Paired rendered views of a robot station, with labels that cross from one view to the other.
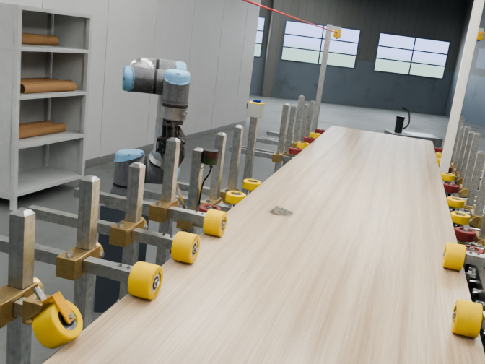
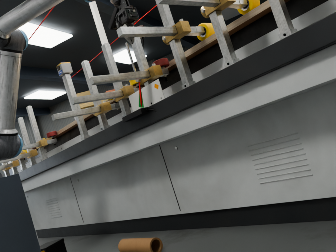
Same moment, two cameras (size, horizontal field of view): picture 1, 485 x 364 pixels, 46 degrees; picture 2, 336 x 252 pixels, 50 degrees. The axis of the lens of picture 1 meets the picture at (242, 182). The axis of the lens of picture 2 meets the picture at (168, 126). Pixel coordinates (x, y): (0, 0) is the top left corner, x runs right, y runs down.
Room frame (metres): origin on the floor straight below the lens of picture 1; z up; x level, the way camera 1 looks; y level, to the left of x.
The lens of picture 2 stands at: (1.05, 1.61, 0.46)
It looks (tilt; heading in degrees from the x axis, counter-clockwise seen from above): 4 degrees up; 304
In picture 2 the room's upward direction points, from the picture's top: 18 degrees counter-clockwise
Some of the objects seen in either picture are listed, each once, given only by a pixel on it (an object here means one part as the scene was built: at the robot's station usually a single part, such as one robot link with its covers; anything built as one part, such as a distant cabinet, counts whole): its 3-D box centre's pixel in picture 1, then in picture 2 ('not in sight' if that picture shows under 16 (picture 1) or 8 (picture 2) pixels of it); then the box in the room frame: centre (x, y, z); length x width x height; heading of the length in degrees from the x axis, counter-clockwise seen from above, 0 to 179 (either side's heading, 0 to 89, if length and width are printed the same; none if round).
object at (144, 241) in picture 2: not in sight; (139, 246); (2.40, 0.19, 0.04); 0.30 x 0.08 x 0.08; 165
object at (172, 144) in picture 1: (167, 209); (173, 37); (1.80, 0.23, 0.94); 0.03 x 0.03 x 0.48; 75
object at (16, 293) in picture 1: (13, 300); not in sight; (1.05, 0.43, 0.95); 0.13 x 0.06 x 0.05; 165
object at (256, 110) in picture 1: (255, 110); (65, 69); (2.77, -0.02, 1.18); 0.07 x 0.07 x 0.08; 75
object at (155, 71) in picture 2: (190, 218); (150, 75); (2.02, 0.17, 0.85); 0.13 x 0.06 x 0.05; 165
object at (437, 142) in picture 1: (411, 133); not in sight; (9.22, -2.61, 0.37); 0.79 x 0.62 x 0.74; 98
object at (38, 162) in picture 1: (33, 104); not in sight; (4.73, 1.81, 0.78); 0.90 x 0.45 x 1.55; 161
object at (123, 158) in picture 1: (130, 166); not in sight; (2.93, 0.60, 0.79); 0.17 x 0.15 x 0.18; 100
